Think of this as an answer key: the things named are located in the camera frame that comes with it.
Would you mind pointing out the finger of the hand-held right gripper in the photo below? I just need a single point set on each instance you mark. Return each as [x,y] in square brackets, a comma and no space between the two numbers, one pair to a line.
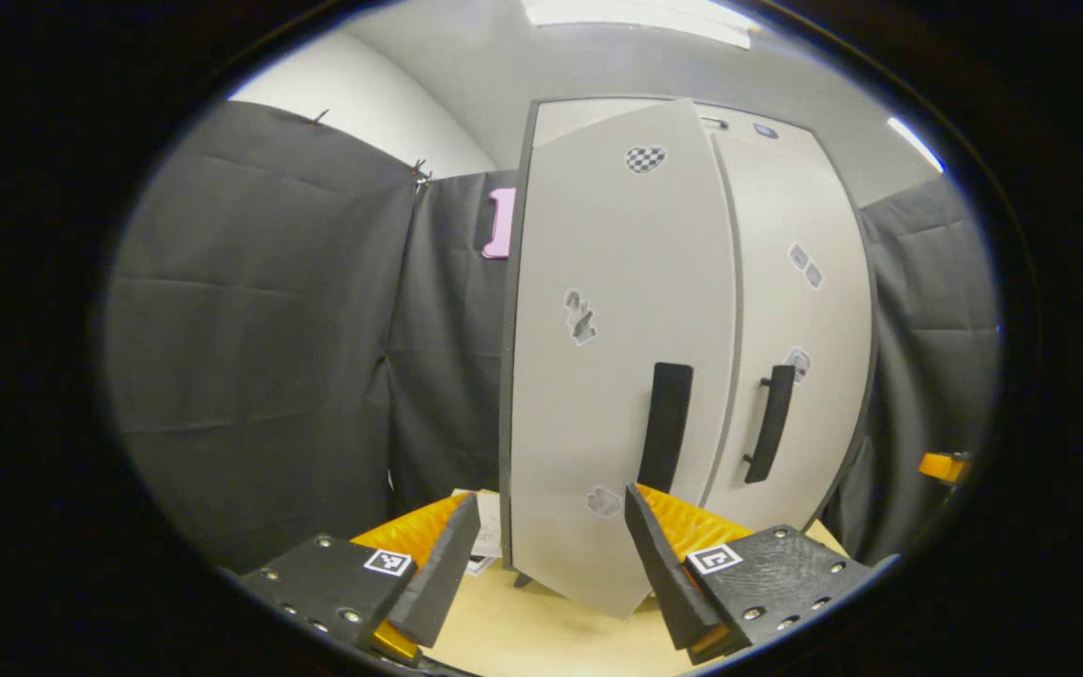
[944,467]

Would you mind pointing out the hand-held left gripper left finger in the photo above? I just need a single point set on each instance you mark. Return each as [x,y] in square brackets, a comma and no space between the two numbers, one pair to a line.
[443,574]

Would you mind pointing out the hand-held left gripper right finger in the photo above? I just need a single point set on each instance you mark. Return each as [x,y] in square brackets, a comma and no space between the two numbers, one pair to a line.
[664,569]

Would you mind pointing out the white shoe cabinet door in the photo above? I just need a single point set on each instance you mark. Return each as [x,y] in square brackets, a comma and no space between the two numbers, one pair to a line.
[617,423]
[805,216]

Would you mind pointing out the white shoe cabinet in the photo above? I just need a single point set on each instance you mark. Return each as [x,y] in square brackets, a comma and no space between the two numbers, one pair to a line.
[506,395]

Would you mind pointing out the white cabinet drawer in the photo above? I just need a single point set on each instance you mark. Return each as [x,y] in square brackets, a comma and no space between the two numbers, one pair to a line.
[579,113]

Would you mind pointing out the white printed papers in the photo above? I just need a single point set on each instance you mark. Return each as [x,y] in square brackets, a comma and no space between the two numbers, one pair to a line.
[488,536]

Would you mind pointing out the black backdrop cloth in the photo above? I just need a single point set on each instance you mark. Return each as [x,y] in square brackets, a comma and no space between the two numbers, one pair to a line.
[250,329]

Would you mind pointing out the small ceiling light panel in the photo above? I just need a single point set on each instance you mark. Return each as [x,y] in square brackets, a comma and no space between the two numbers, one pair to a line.
[916,144]

